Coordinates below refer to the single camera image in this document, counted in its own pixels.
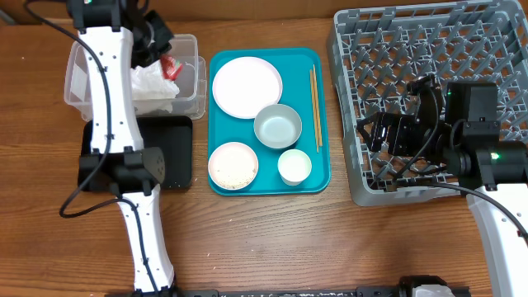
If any wooden chopstick left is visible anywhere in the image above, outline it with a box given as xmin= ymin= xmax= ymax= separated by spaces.
xmin=309 ymin=69 xmax=319 ymax=153

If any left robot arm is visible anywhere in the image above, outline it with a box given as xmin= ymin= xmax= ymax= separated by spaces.
xmin=67 ymin=1 xmax=175 ymax=296

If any white napkin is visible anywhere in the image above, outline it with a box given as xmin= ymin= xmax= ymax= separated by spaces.
xmin=130 ymin=61 xmax=180 ymax=116

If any teal serving tray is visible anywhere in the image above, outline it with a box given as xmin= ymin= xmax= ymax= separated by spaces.
xmin=208 ymin=48 xmax=332 ymax=196

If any grey bowl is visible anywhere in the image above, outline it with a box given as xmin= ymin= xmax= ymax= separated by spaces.
xmin=253 ymin=104 xmax=302 ymax=149

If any grey dishwasher rack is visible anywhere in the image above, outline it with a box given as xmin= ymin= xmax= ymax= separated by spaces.
xmin=328 ymin=1 xmax=527 ymax=206

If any wooden chopstick right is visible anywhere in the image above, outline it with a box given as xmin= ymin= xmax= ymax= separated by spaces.
xmin=312 ymin=65 xmax=323 ymax=151

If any large white plate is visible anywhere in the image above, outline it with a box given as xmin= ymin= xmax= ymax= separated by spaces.
xmin=212 ymin=56 xmax=283 ymax=120

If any wooden chopstick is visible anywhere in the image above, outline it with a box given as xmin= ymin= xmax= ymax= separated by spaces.
xmin=312 ymin=65 xmax=323 ymax=151
xmin=309 ymin=69 xmax=319 ymax=153

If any red snack wrapper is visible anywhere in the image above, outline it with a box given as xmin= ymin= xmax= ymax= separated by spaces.
xmin=160 ymin=54 xmax=183 ymax=81

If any small white plate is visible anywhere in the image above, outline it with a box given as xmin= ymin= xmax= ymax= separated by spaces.
xmin=208 ymin=142 xmax=259 ymax=191

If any white cup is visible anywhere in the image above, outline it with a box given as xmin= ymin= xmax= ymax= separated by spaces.
xmin=277 ymin=149 xmax=312 ymax=186

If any black plastic tray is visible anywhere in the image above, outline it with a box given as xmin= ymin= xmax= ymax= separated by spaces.
xmin=82 ymin=115 xmax=192 ymax=196

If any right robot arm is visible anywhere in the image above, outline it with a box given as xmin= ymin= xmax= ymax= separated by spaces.
xmin=356 ymin=74 xmax=527 ymax=296

